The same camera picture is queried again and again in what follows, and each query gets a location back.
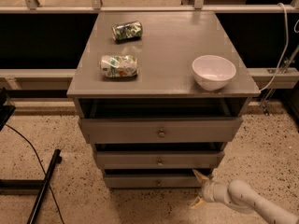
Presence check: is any dark green crushed can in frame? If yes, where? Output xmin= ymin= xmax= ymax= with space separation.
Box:
xmin=111 ymin=21 xmax=143 ymax=42

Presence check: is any black floor cable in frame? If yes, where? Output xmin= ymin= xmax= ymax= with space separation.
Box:
xmin=4 ymin=123 xmax=65 ymax=224

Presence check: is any grey drawer cabinet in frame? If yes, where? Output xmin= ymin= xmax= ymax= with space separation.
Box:
xmin=67 ymin=11 xmax=259 ymax=177

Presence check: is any grey top drawer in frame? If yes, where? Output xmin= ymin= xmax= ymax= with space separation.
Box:
xmin=78 ymin=118 xmax=242 ymax=144

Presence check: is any white bowl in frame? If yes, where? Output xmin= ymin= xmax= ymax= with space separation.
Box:
xmin=192 ymin=55 xmax=236 ymax=91

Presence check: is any black stand base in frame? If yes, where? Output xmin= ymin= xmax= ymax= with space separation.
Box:
xmin=0 ymin=149 xmax=62 ymax=224

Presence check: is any grey drawer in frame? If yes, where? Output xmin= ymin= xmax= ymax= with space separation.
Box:
xmin=78 ymin=118 xmax=242 ymax=144
xmin=94 ymin=151 xmax=224 ymax=169
xmin=104 ymin=175 xmax=201 ymax=189

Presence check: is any white hanging cable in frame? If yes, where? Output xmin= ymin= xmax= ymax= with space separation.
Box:
xmin=260 ymin=2 xmax=290 ymax=92

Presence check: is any black device at left edge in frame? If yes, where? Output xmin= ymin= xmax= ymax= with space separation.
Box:
xmin=0 ymin=88 xmax=16 ymax=131

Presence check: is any white green crushed can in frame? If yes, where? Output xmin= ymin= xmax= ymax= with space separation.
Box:
xmin=100 ymin=55 xmax=138 ymax=78

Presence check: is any grey middle drawer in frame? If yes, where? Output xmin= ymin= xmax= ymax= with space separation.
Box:
xmin=94 ymin=151 xmax=224 ymax=169

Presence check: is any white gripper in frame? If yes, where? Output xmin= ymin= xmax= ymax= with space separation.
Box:
xmin=191 ymin=169 xmax=232 ymax=209

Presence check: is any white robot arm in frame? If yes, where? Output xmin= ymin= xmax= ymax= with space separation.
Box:
xmin=192 ymin=169 xmax=299 ymax=224

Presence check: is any metal railing frame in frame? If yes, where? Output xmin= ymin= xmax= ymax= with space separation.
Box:
xmin=0 ymin=0 xmax=299 ymax=15

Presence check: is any grey bottom drawer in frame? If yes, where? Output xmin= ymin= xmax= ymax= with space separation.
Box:
xmin=104 ymin=175 xmax=201 ymax=189

